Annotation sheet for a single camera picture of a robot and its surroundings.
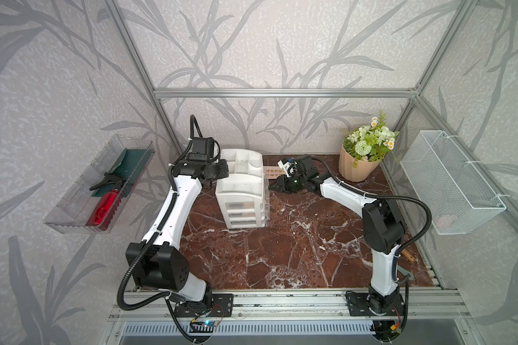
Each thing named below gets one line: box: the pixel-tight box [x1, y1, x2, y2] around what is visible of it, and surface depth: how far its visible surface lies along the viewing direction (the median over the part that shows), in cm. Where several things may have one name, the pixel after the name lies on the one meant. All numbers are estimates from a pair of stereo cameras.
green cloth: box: [91, 148, 154, 198], surface depth 69 cm
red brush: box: [85, 189, 122, 231], surface depth 59 cm
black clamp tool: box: [89, 172, 126, 191], surface depth 67 cm
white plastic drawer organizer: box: [215, 148, 271, 230], surface depth 84 cm
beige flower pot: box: [338, 145, 381, 183], surface depth 104 cm
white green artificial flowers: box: [343, 109, 401, 168], surface depth 89 cm
